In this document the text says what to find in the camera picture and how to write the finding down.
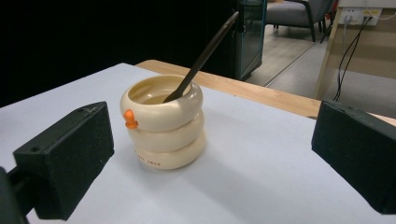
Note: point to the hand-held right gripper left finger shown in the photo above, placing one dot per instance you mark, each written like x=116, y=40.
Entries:
x=67, y=158

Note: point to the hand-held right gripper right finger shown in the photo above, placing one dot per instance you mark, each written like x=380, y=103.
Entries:
x=358, y=155

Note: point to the cream ringed utensil holder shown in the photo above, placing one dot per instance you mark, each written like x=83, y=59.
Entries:
x=165, y=130

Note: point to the black knife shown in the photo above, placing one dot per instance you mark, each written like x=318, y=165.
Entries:
x=205, y=56

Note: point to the wooden shelf unit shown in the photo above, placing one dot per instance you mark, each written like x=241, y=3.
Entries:
x=373, y=53

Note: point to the white table mat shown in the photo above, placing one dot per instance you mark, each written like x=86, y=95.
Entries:
x=236, y=174

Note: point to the wooden table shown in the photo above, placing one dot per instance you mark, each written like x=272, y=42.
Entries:
x=249, y=90

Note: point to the white power strip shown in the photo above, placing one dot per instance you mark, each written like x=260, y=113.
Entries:
x=358, y=16

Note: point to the grey armchair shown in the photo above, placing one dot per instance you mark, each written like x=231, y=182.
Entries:
x=295, y=14

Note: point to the glass-fronted cabinet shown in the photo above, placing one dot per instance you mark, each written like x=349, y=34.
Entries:
x=250, y=40

